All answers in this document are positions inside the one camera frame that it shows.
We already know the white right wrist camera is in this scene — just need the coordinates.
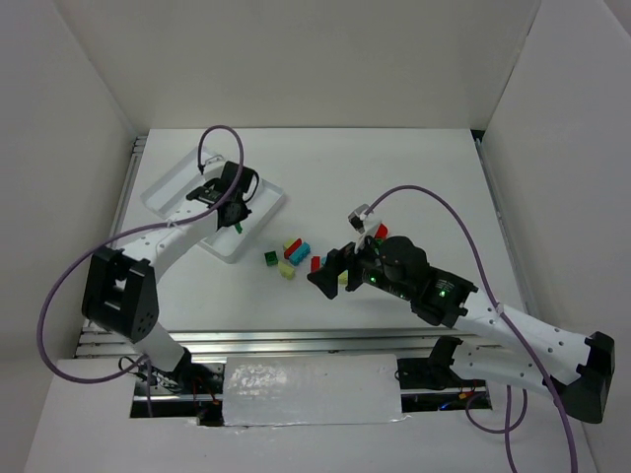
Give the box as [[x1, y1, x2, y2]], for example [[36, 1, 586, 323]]
[[348, 204, 382, 252]]

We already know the red lego brick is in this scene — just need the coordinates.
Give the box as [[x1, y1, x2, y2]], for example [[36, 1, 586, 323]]
[[310, 256, 321, 273]]

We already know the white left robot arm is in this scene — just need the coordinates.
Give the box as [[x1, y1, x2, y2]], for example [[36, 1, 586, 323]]
[[82, 162, 260, 395]]

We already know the yellow red blue lego stack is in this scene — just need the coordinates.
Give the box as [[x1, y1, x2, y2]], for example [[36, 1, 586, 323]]
[[283, 238, 311, 266]]

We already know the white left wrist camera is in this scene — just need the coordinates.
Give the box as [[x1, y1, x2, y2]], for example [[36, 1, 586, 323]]
[[200, 155, 226, 178]]

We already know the pale yellow lego brick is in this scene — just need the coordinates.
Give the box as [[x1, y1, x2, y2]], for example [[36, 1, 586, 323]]
[[277, 261, 296, 280]]

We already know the silver foil tape sheet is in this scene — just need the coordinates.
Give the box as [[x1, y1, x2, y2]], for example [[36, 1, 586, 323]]
[[222, 354, 403, 427]]

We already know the aluminium front rail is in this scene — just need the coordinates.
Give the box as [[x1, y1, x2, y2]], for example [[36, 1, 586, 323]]
[[76, 328, 499, 354]]

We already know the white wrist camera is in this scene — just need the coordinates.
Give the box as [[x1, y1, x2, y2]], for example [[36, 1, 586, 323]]
[[348, 204, 382, 252], [200, 155, 226, 178]]

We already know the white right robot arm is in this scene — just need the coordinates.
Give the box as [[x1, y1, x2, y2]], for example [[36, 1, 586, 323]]
[[308, 236, 615, 424]]

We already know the white divided sorting tray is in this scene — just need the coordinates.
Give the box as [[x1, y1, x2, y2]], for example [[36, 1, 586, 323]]
[[141, 149, 285, 263]]

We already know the red rounded lego block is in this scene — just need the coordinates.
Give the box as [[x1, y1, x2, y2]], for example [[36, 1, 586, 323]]
[[374, 224, 388, 241]]

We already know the small dark green lego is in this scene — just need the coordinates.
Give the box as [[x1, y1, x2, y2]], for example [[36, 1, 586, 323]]
[[264, 251, 278, 267]]

